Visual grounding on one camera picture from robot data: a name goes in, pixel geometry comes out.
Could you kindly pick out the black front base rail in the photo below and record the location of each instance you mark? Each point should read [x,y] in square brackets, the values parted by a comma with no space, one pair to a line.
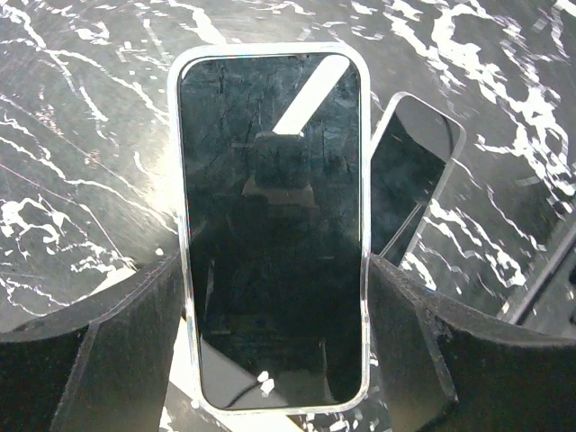
[546,302]

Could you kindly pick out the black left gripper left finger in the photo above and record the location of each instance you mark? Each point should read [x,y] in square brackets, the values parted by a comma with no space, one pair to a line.
[101,364]

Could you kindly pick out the black smartphone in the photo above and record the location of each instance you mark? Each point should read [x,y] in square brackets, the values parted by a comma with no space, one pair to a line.
[413,148]

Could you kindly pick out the spare phone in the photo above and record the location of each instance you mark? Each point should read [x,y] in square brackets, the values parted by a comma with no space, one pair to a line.
[272,176]

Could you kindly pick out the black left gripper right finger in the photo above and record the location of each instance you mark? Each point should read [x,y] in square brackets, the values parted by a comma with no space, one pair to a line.
[448,367]

